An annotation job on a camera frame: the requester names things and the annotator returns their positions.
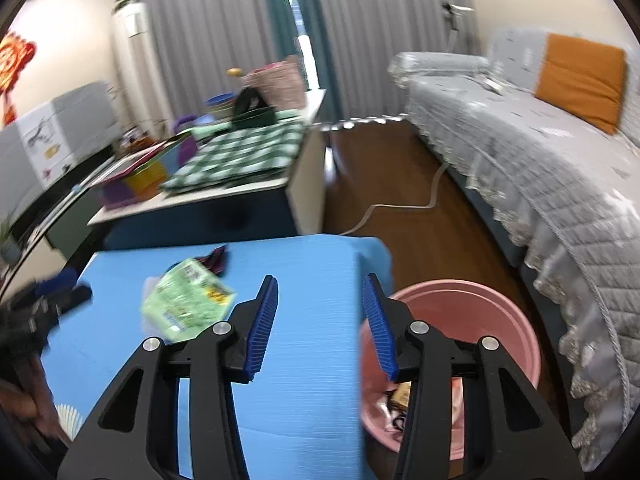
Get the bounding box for dark coffee table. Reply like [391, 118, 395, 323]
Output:
[87, 89, 328, 251]

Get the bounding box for grey quilted sofa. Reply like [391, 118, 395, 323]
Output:
[389, 27, 640, 461]

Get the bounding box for grey television cover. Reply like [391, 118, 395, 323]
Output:
[0, 80, 123, 196]

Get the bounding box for dark green round tin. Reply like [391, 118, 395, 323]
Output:
[232, 107, 278, 128]

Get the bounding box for red wall decoration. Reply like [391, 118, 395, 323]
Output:
[0, 32, 38, 128]

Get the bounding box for white standing air conditioner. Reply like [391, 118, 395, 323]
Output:
[112, 1, 173, 136]

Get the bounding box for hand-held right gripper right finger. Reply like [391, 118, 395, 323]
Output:
[361, 273, 586, 480]

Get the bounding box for grey quilted cushion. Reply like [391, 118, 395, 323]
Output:
[487, 26, 551, 91]

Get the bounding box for colourful rectangular box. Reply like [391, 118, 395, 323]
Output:
[95, 132, 196, 208]

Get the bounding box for black hat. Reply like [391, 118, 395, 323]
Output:
[232, 87, 276, 116]

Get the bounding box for stack of coloured bowls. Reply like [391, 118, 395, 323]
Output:
[206, 92, 237, 121]

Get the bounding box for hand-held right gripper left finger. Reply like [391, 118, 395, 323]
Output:
[57, 275, 279, 480]

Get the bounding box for blue table mat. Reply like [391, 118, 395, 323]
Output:
[40, 234, 393, 480]

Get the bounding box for green checkered cloth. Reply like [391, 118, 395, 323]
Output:
[159, 120, 307, 196]

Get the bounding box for orange cushion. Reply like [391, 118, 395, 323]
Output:
[534, 32, 628, 136]

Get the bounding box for grey curtain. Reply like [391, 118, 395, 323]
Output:
[135, 0, 281, 126]
[307, 0, 481, 121]

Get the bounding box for dark snack wrapper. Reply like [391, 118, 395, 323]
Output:
[194, 245, 230, 278]

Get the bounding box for green plastic packet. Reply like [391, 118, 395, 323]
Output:
[140, 258, 237, 345]

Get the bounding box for teal curtain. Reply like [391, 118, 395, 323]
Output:
[257, 0, 346, 126]

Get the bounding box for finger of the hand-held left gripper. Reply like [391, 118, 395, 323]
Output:
[35, 269, 78, 300]
[50, 285, 94, 322]

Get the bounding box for pink plastic bin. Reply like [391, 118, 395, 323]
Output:
[359, 280, 542, 461]

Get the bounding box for white power cable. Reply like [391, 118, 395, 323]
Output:
[340, 160, 451, 237]

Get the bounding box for pink lace basket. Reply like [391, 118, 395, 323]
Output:
[243, 56, 307, 111]

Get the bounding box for television cabinet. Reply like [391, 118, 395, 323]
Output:
[0, 150, 118, 281]

